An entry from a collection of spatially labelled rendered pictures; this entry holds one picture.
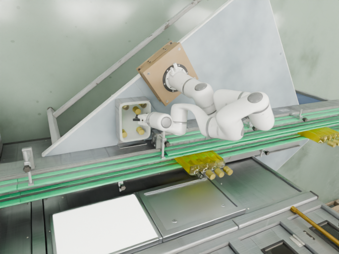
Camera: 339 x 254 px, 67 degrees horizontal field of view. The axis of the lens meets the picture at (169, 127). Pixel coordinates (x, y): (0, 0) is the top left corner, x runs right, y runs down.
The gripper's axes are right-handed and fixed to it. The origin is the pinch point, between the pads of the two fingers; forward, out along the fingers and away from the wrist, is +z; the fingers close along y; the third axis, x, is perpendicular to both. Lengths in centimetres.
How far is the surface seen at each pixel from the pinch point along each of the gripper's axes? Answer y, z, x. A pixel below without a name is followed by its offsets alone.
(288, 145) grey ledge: 122, 12, -40
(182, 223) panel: 5, -27, -49
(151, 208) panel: -5.1, -13.4, -44.0
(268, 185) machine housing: 71, -16, -50
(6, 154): -72, 71, -22
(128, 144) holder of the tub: -4.6, 15.8, -16.7
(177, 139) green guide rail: 18.1, -2.2, -14.6
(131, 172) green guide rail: -7.7, 5.6, -29.9
